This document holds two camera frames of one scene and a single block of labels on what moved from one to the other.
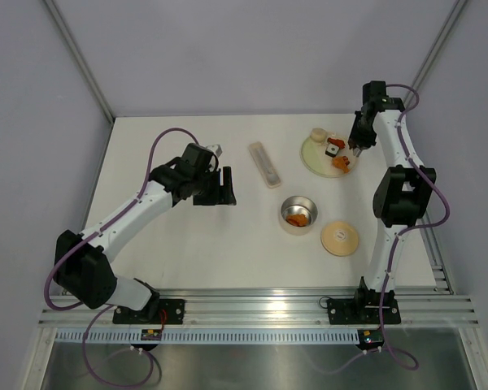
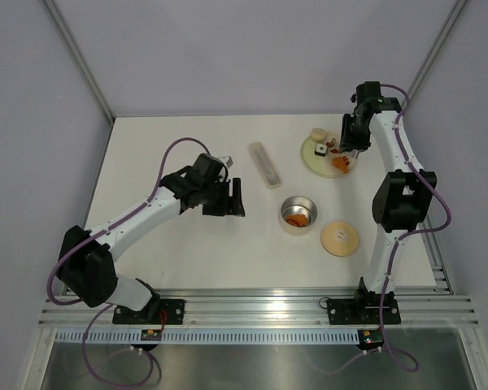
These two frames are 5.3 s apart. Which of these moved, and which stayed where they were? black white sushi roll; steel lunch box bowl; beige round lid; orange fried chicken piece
Moved: black white sushi roll
Stayed: steel lunch box bowl; orange fried chicken piece; beige round lid
